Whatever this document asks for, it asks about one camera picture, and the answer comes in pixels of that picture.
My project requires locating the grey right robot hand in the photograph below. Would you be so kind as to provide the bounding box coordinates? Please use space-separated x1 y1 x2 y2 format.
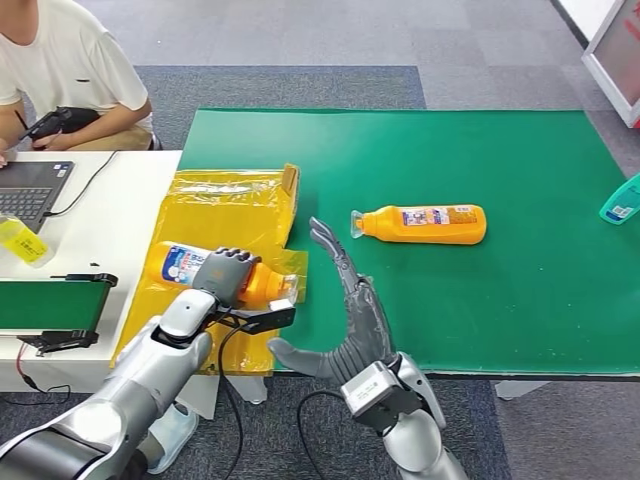
267 216 398 386

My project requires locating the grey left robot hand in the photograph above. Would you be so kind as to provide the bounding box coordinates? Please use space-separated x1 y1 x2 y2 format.
192 246 263 307

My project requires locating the orange bottle with clear cap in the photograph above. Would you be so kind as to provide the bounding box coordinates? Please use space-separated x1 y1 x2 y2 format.
145 240 300 309
349 203 488 246

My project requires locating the small yellow liquid bottle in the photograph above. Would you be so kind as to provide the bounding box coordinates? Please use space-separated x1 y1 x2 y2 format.
0 213 56 268

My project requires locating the teal plastic bottle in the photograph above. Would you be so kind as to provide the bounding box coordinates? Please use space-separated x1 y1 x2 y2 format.
598 173 640 227

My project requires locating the yellow plastic wrapped cardboard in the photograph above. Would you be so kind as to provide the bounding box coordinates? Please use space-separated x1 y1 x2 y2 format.
110 163 310 378

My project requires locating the white table foot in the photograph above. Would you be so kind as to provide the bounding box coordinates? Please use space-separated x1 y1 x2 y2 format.
494 380 549 401
225 376 269 405

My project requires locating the white desk leg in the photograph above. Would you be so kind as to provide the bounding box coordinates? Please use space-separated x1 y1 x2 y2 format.
174 376 221 421

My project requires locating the white shoe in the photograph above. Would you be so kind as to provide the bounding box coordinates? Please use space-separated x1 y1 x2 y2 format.
147 402 199 476

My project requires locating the green conveyor belt panel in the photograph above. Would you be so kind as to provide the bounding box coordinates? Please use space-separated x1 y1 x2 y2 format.
0 279 112 333

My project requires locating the black clamp plate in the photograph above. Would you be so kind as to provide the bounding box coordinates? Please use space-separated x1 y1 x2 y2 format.
17 329 100 357

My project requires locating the green table mat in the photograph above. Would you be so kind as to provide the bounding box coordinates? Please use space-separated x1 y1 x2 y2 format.
177 107 640 378

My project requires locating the black handheld controller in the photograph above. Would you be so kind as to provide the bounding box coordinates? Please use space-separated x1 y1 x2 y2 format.
14 105 100 140

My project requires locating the person's hand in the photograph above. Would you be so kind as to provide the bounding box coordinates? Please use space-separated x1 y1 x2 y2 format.
30 130 66 151

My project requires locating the grey laptop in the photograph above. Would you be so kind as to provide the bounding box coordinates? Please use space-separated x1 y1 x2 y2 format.
0 160 76 234

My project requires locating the person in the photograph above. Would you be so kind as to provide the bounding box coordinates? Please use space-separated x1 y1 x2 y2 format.
0 0 164 168

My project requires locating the white framed red board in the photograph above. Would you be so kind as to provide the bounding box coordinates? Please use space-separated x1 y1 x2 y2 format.
581 0 640 129

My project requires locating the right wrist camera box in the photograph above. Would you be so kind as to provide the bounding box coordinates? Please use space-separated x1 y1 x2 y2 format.
340 360 423 432

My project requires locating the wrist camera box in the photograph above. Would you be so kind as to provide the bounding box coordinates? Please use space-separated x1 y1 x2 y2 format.
340 360 423 432
220 298 297 336

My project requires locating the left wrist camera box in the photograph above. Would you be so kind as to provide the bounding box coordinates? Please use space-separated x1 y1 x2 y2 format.
220 298 297 336

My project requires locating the black left wrist camera cable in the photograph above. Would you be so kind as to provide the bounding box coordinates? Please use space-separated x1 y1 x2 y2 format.
217 321 251 480

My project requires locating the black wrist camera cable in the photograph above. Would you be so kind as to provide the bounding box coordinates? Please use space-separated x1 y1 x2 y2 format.
296 389 351 480
217 321 251 480

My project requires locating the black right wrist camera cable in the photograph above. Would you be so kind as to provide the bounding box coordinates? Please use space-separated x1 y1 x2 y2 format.
296 389 351 480

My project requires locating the black conveyor bracket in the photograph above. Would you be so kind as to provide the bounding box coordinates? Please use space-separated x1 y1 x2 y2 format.
50 272 119 289

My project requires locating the black laptop cable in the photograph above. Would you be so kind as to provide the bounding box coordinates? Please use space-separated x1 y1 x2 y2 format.
42 150 119 218

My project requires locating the red and black cable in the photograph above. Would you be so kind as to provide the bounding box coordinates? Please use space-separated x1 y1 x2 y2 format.
0 342 72 407

